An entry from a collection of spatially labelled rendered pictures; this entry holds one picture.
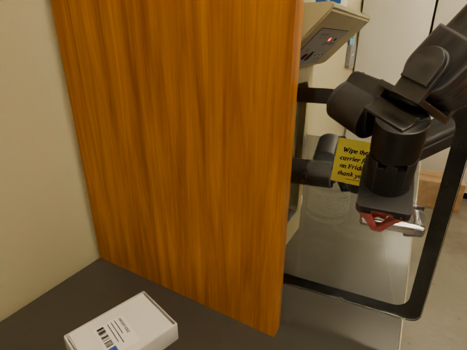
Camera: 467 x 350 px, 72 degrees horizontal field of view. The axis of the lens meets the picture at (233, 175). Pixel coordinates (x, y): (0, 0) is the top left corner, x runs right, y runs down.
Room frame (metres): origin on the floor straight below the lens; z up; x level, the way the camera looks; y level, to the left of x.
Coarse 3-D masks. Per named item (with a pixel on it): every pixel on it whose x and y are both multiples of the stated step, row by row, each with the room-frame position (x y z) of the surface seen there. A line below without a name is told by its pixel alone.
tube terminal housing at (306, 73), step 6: (306, 0) 0.75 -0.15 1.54; (312, 0) 0.79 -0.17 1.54; (306, 66) 0.79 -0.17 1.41; (312, 66) 0.82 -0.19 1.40; (300, 72) 0.75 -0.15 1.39; (306, 72) 0.79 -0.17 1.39; (312, 72) 0.83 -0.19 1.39; (300, 78) 0.75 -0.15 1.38; (306, 78) 0.79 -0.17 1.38; (312, 78) 0.83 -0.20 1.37; (300, 84) 0.84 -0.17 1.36; (306, 84) 0.84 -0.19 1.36
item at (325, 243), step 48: (336, 144) 0.50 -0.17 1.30; (432, 144) 0.45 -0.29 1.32; (336, 192) 0.50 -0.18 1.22; (432, 192) 0.44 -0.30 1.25; (288, 240) 0.53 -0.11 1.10; (336, 240) 0.49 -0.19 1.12; (384, 240) 0.46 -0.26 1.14; (432, 240) 0.43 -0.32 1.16; (336, 288) 0.49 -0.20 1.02; (384, 288) 0.46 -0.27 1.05
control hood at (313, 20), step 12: (312, 12) 0.51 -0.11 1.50; (324, 12) 0.51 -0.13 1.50; (336, 12) 0.53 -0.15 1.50; (348, 12) 0.59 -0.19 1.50; (360, 12) 0.69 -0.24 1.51; (312, 24) 0.51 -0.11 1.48; (324, 24) 0.53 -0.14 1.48; (336, 24) 0.59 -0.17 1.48; (348, 24) 0.66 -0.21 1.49; (360, 24) 0.74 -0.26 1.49; (312, 36) 0.54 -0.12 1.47; (348, 36) 0.75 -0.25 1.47; (300, 48) 0.55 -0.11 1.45; (336, 48) 0.77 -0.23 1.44; (324, 60) 0.79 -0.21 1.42
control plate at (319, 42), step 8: (320, 32) 0.55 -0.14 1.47; (328, 32) 0.59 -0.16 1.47; (336, 32) 0.63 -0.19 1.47; (344, 32) 0.68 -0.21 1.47; (312, 40) 0.56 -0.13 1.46; (320, 40) 0.60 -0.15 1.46; (336, 40) 0.70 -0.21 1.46; (304, 48) 0.56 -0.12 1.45; (312, 48) 0.60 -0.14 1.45; (320, 48) 0.65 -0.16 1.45; (328, 48) 0.70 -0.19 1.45; (312, 56) 0.66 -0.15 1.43; (320, 56) 0.72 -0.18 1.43; (304, 64) 0.67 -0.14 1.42
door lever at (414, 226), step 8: (360, 216) 0.44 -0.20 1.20; (376, 216) 0.43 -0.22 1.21; (416, 216) 0.44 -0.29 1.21; (424, 216) 0.44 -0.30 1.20; (400, 224) 0.41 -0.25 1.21; (408, 224) 0.41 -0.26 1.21; (416, 224) 0.41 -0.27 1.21; (400, 232) 0.41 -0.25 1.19; (408, 232) 0.41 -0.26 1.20; (416, 232) 0.40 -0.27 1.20; (424, 232) 0.40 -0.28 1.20
